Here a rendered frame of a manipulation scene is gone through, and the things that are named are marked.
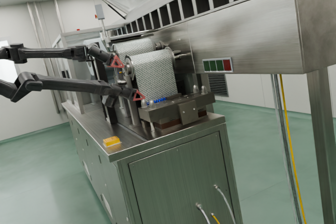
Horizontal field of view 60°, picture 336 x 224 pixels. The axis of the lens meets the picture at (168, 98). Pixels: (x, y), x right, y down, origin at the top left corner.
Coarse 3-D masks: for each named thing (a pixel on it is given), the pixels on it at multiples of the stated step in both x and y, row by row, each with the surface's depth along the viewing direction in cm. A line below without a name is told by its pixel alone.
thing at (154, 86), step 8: (152, 72) 167; (160, 72) 169; (168, 72) 172; (136, 80) 164; (144, 80) 166; (152, 80) 168; (160, 80) 170; (168, 80) 172; (144, 88) 166; (152, 88) 168; (160, 88) 170; (168, 88) 172; (176, 88) 175; (152, 96) 169; (160, 96) 171
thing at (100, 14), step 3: (96, 6) 208; (99, 6) 208; (96, 9) 208; (99, 9) 209; (102, 9) 209; (96, 12) 209; (99, 12) 209; (102, 12) 209; (96, 15) 211; (99, 15) 209; (102, 15) 210; (99, 18) 210; (102, 18) 212
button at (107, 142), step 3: (108, 138) 151; (111, 138) 150; (114, 138) 149; (117, 138) 148; (105, 141) 147; (108, 141) 146; (111, 141) 147; (114, 141) 148; (117, 141) 148; (105, 144) 148; (108, 144) 147; (111, 144) 147
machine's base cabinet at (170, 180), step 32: (224, 128) 160; (96, 160) 205; (128, 160) 138; (160, 160) 146; (192, 160) 154; (224, 160) 162; (96, 192) 272; (128, 192) 140; (160, 192) 147; (192, 192) 155; (224, 192) 164
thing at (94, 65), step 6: (96, 42) 186; (96, 60) 186; (96, 66) 187; (102, 66) 188; (96, 72) 197; (102, 72) 189; (96, 78) 201; (102, 78) 189; (102, 96) 200; (102, 108) 206; (108, 108) 192; (114, 108) 194; (108, 114) 192; (114, 114) 194; (108, 120) 200; (114, 120) 194
